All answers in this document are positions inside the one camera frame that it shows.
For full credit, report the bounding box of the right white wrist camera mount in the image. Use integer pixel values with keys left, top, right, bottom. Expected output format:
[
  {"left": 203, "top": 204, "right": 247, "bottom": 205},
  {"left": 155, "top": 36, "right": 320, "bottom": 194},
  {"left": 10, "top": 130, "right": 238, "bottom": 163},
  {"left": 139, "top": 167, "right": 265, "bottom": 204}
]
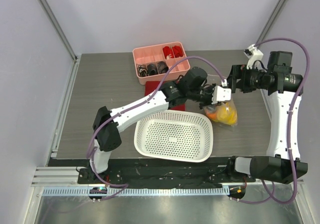
[{"left": 243, "top": 44, "right": 263, "bottom": 69}]

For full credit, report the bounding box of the dark brown rolled item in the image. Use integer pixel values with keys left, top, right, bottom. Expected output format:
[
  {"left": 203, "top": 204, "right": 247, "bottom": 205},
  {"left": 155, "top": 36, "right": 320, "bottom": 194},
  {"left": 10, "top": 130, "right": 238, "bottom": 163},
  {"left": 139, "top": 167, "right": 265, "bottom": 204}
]
[{"left": 156, "top": 61, "right": 169, "bottom": 74}]

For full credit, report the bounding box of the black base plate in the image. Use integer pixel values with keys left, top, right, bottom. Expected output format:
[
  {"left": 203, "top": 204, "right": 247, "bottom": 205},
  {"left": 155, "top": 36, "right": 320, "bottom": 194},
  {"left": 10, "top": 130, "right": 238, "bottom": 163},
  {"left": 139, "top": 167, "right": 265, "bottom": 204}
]
[{"left": 77, "top": 156, "right": 256, "bottom": 190}]

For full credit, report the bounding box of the aluminium frame post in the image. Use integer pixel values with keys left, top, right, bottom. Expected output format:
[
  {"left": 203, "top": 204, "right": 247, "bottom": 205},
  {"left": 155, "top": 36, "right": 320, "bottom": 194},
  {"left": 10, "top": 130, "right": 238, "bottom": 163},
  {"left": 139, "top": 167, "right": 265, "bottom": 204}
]
[
  {"left": 38, "top": 0, "right": 77, "bottom": 62},
  {"left": 255, "top": 0, "right": 288, "bottom": 47}
]

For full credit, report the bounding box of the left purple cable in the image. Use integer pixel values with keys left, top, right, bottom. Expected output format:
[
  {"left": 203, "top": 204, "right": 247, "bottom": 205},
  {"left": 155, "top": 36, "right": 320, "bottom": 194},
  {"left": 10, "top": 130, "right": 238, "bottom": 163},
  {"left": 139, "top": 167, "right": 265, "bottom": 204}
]
[{"left": 86, "top": 56, "right": 228, "bottom": 201}]

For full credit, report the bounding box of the left aluminium frame post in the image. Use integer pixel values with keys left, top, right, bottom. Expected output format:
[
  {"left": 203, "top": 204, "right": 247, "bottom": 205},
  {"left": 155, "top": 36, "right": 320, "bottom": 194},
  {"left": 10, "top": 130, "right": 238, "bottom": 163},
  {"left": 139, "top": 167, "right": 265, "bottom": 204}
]
[{"left": 38, "top": 0, "right": 77, "bottom": 62}]

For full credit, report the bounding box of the black white patterned item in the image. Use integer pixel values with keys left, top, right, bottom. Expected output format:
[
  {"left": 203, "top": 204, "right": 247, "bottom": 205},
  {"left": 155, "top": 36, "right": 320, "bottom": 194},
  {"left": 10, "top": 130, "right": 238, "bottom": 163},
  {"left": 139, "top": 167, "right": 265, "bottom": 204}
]
[{"left": 136, "top": 64, "right": 148, "bottom": 77}]

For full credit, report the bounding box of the white slotted cable duct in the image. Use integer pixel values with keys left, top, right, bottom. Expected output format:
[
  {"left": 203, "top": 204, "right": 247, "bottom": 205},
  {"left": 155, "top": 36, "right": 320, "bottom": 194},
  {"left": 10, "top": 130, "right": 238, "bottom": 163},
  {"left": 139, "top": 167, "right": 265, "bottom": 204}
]
[{"left": 42, "top": 186, "right": 230, "bottom": 197}]

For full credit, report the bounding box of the right aluminium frame post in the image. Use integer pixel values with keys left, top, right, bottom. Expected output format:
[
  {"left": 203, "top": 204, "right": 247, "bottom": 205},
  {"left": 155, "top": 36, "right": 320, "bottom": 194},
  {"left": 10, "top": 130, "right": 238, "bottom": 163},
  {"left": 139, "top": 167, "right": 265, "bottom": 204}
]
[{"left": 255, "top": 0, "right": 288, "bottom": 47}]

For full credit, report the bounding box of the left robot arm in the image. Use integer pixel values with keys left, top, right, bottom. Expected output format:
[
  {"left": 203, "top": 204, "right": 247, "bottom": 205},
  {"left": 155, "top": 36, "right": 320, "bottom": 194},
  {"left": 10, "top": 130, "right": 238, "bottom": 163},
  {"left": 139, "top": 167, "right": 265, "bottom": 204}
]
[{"left": 87, "top": 67, "right": 216, "bottom": 184}]

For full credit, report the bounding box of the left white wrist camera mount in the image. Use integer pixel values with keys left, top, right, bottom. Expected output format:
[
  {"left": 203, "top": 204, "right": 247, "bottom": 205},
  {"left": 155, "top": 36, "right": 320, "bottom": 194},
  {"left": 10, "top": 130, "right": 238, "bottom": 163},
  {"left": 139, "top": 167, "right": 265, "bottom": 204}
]
[{"left": 211, "top": 79, "right": 232, "bottom": 105}]

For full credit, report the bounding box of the dark grey rolled item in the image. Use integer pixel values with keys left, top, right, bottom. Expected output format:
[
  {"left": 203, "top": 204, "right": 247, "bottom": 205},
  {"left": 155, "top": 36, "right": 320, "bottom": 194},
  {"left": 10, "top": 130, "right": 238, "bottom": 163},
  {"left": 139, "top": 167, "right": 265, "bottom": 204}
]
[{"left": 146, "top": 63, "right": 158, "bottom": 76}]

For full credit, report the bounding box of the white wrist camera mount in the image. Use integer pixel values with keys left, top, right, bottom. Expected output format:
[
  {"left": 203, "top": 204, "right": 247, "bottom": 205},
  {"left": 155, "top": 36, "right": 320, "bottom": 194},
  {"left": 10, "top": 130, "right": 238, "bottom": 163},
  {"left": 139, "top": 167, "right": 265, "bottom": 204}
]
[
  {"left": 243, "top": 44, "right": 263, "bottom": 69},
  {"left": 211, "top": 79, "right": 232, "bottom": 105}
]

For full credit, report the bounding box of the red item in organizer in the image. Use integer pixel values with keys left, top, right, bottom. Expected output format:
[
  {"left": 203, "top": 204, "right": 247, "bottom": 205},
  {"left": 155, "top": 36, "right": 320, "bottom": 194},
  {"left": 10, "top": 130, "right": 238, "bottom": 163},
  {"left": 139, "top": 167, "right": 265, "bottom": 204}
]
[
  {"left": 172, "top": 45, "right": 184, "bottom": 58},
  {"left": 162, "top": 46, "right": 174, "bottom": 59}
]

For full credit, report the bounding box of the yellow banana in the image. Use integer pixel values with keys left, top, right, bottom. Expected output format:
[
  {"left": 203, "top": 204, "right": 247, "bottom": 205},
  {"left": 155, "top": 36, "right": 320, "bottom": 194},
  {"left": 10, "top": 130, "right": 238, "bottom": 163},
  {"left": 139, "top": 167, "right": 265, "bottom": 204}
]
[{"left": 213, "top": 101, "right": 238, "bottom": 126}]

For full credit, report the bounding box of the folded red cloth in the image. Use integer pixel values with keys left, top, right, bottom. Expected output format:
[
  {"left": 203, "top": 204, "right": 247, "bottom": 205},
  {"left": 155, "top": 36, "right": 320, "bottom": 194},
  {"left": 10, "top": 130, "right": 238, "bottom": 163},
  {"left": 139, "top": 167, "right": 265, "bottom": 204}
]
[{"left": 144, "top": 81, "right": 186, "bottom": 111}]

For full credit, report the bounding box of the white perforated plastic basket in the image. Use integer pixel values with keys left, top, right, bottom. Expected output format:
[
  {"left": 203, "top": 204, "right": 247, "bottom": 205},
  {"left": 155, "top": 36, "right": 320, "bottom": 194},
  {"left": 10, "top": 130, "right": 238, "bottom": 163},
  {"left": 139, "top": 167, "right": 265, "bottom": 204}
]
[{"left": 134, "top": 110, "right": 214, "bottom": 163}]

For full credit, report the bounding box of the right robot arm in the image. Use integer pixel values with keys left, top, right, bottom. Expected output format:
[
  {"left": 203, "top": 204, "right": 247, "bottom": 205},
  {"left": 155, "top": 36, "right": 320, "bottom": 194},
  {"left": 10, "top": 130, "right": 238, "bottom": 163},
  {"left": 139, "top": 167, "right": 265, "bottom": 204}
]
[{"left": 225, "top": 51, "right": 308, "bottom": 184}]

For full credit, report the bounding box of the pink divided organizer box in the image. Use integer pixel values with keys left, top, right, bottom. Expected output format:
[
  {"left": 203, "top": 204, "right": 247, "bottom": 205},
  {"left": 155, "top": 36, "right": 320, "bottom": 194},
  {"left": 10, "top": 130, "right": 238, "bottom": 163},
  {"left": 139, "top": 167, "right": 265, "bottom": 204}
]
[{"left": 132, "top": 41, "right": 190, "bottom": 85}]

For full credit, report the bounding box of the orange fruit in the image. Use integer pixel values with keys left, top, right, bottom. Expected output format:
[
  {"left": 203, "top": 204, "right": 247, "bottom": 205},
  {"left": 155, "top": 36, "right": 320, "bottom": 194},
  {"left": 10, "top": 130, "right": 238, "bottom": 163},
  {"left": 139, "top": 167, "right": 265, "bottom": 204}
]
[{"left": 205, "top": 112, "right": 218, "bottom": 120}]

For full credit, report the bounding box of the clear zip top bag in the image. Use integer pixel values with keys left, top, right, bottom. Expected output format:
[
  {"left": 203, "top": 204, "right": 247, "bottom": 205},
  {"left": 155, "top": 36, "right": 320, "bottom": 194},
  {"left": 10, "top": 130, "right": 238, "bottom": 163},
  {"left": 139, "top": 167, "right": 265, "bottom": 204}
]
[{"left": 202, "top": 74, "right": 238, "bottom": 128}]

